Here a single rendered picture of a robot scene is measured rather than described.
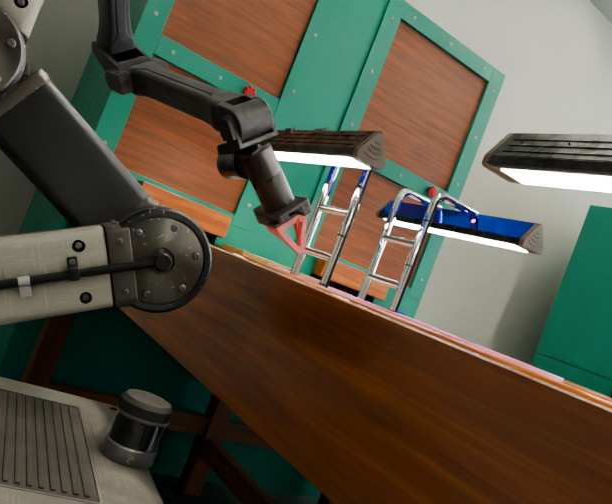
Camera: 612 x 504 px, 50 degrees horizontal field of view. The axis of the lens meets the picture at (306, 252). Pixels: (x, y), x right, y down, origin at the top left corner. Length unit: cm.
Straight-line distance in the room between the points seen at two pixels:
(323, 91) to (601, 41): 285
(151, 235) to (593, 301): 348
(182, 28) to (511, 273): 288
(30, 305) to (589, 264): 366
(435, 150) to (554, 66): 199
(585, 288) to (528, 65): 135
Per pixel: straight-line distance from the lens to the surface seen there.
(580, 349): 404
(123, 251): 78
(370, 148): 138
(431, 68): 253
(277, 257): 218
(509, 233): 176
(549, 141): 105
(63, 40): 276
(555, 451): 52
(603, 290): 407
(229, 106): 109
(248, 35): 213
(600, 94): 481
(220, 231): 201
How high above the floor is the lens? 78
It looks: 2 degrees up
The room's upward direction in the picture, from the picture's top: 21 degrees clockwise
